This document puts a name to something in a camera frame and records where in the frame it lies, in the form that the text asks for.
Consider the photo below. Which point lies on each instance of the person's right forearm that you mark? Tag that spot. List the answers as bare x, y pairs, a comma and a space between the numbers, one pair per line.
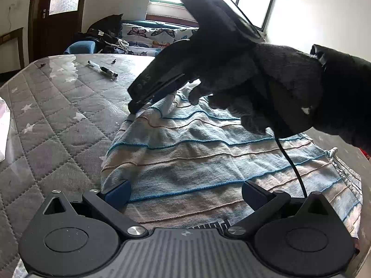
347, 101

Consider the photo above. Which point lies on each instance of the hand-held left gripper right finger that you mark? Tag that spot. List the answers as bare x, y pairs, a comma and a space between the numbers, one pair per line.
251, 192

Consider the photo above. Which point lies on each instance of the person's right hand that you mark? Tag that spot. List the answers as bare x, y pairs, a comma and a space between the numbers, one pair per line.
260, 78

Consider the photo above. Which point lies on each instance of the clear pen with black cap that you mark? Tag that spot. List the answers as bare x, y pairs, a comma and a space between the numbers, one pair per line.
103, 69

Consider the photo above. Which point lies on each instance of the blue beige striped garment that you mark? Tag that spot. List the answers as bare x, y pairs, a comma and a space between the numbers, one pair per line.
188, 156

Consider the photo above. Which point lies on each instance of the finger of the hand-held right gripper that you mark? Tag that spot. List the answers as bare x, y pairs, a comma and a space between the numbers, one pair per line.
165, 91

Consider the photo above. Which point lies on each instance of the white plastic sheet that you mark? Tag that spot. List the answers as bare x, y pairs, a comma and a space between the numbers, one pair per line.
3, 133

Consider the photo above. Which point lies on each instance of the dark wooden door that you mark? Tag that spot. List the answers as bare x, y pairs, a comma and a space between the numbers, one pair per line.
58, 29

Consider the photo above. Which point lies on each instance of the blue sofa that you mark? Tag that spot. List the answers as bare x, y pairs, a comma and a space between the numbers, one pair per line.
81, 47

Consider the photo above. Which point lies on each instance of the black bag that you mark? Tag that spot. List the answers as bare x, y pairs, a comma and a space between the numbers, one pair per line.
101, 33

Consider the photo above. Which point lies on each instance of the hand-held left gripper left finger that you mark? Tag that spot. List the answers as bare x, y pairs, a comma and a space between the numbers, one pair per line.
118, 194

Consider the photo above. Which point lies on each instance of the small white cloth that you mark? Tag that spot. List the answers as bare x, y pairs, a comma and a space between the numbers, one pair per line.
123, 44

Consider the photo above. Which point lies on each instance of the wooden chair frame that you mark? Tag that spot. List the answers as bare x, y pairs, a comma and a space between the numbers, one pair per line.
17, 52

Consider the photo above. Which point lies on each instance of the green framed window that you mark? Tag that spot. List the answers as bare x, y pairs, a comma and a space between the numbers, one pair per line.
255, 3

